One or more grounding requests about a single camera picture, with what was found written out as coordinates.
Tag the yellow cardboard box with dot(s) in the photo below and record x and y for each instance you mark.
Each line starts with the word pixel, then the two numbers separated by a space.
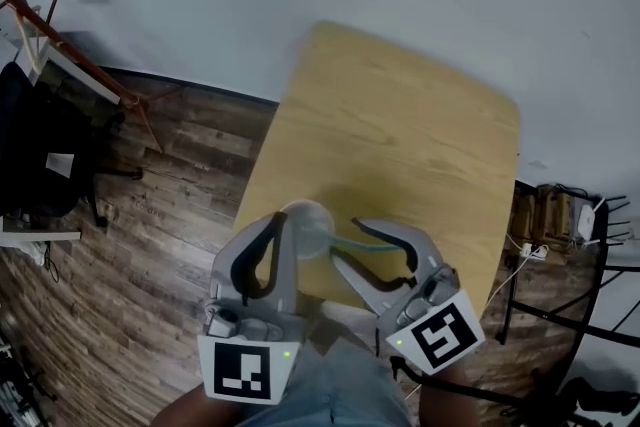
pixel 550 210

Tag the person's left forearm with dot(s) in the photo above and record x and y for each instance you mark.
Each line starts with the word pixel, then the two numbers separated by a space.
pixel 190 412

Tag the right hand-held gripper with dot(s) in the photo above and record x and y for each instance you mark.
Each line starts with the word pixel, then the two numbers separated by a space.
pixel 445 335

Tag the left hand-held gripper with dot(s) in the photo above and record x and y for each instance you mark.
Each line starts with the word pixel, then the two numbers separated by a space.
pixel 240 365

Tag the person's right forearm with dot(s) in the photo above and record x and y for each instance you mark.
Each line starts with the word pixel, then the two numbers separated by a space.
pixel 445 407

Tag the teal straw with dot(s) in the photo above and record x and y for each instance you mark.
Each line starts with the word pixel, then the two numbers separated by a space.
pixel 360 244

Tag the black metal stand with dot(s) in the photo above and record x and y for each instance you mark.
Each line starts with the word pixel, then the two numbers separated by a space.
pixel 601 260

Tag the clear plastic cup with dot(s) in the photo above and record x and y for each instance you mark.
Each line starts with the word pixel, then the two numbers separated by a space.
pixel 312 225

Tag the black tripod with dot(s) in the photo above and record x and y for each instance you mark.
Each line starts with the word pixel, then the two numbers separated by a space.
pixel 20 395

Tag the black office chair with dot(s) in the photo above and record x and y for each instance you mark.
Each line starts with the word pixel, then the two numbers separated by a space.
pixel 35 155

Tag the white paper tag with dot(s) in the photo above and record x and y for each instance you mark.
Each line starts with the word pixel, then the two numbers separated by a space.
pixel 60 164

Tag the person's light blue shirt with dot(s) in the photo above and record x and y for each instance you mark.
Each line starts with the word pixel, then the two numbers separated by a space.
pixel 350 390

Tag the white power strip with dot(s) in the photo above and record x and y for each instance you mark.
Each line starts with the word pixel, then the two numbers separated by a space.
pixel 532 251

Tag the white router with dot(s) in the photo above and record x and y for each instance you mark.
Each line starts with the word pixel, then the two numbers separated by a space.
pixel 586 220

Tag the red-brown wooden coat rack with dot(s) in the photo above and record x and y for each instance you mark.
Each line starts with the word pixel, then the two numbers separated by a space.
pixel 134 102

